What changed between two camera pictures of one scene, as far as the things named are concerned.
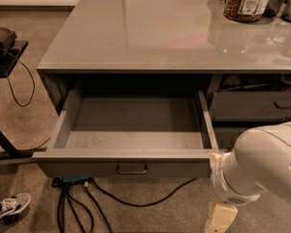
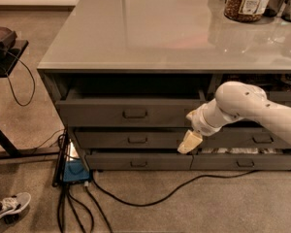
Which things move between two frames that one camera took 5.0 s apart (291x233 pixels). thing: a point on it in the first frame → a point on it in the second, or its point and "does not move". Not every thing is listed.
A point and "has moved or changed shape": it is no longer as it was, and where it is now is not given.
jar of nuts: (247, 3) does not move
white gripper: (223, 185) → (202, 121)
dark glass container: (275, 2) does not move
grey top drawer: (130, 132) has moved or changed shape
